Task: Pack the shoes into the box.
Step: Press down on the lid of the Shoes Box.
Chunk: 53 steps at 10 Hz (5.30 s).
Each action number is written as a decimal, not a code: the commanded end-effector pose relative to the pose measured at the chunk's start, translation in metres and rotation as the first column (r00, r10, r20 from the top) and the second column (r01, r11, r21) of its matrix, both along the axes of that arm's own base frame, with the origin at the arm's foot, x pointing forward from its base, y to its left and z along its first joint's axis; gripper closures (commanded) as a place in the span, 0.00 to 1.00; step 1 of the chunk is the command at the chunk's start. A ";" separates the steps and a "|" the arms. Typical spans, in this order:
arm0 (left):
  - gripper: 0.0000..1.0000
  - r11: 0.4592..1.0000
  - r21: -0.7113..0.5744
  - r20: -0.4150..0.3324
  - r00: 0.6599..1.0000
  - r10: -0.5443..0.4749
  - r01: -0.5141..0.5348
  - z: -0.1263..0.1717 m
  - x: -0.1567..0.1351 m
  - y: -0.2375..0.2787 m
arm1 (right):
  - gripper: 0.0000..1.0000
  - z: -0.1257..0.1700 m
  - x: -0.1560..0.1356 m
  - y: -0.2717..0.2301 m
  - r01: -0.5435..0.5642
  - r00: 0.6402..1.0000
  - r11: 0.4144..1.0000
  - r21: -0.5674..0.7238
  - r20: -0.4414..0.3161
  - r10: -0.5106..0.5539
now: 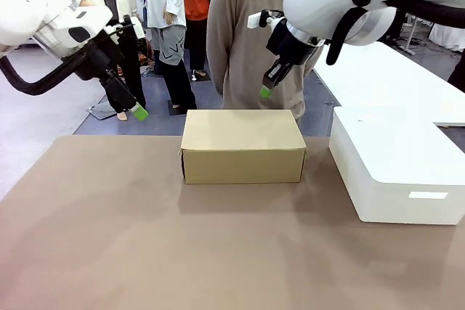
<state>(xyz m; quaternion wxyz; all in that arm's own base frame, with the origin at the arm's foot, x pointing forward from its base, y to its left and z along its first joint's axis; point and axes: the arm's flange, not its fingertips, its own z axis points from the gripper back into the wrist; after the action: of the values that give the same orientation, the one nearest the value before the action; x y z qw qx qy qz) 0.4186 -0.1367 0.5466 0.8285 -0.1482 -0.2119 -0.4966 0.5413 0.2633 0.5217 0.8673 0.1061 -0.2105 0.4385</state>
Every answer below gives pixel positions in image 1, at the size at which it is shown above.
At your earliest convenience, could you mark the cardboard shoe box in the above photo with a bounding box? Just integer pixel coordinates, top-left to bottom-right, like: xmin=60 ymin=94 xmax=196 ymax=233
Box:
xmin=180 ymin=109 xmax=307 ymax=185

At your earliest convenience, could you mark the white draped background table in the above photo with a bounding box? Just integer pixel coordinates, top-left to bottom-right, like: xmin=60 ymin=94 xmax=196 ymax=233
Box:
xmin=427 ymin=23 xmax=465 ymax=53

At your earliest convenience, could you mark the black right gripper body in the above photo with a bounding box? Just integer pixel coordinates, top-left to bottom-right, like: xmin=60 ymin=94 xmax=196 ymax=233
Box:
xmin=267 ymin=21 xmax=317 ymax=66

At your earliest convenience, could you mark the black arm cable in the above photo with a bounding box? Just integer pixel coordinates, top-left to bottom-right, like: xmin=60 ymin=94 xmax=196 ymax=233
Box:
xmin=0 ymin=39 xmax=110 ymax=97
xmin=325 ymin=0 xmax=465 ymax=66

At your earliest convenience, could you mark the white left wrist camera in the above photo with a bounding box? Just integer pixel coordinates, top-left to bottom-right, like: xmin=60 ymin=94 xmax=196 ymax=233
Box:
xmin=108 ymin=15 xmax=145 ymax=41

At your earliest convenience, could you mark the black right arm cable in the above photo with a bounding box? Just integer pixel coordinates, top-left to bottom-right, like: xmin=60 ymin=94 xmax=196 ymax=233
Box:
xmin=325 ymin=0 xmax=465 ymax=66

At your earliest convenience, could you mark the patterned fabric pile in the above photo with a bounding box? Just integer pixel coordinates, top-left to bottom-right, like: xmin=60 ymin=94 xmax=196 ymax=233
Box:
xmin=137 ymin=39 xmax=157 ymax=78

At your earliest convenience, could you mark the dark clad figure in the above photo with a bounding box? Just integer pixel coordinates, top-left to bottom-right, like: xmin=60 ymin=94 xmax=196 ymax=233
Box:
xmin=448 ymin=56 xmax=465 ymax=94

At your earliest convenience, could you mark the grey floor plate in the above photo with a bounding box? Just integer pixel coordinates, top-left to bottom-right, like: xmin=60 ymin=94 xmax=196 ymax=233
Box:
xmin=86 ymin=101 xmax=118 ymax=121

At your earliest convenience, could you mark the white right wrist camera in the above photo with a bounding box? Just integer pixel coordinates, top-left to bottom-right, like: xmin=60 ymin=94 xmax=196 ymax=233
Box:
xmin=246 ymin=10 xmax=288 ymax=30

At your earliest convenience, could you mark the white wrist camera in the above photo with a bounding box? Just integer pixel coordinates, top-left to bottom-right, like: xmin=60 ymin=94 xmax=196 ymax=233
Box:
xmin=108 ymin=15 xmax=145 ymax=41
xmin=246 ymin=10 xmax=288 ymax=30

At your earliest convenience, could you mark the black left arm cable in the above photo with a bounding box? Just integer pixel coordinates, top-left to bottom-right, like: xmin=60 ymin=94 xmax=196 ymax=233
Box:
xmin=0 ymin=39 xmax=110 ymax=97

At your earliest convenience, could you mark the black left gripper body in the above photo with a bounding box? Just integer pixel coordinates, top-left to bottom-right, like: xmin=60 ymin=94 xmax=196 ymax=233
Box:
xmin=76 ymin=30 xmax=126 ymax=81

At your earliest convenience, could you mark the white storage box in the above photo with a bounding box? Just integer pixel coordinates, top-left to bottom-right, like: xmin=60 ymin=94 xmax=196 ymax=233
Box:
xmin=328 ymin=106 xmax=465 ymax=226

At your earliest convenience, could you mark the person in beige sweater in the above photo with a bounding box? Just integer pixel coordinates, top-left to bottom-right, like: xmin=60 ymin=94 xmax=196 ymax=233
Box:
xmin=206 ymin=0 xmax=324 ymax=126

